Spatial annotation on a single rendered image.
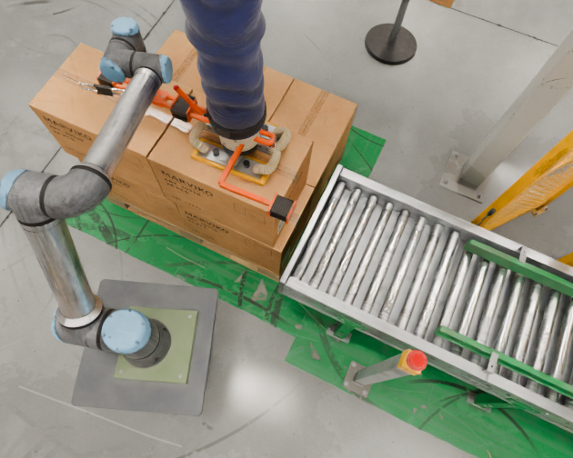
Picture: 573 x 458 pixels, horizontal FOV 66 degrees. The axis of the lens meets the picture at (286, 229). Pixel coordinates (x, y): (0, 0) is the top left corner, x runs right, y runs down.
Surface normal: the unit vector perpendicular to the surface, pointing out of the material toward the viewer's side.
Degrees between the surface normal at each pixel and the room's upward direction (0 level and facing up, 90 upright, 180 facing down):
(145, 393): 0
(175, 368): 4
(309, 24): 0
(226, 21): 74
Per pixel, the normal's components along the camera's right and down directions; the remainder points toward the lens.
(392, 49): 0.04, -0.37
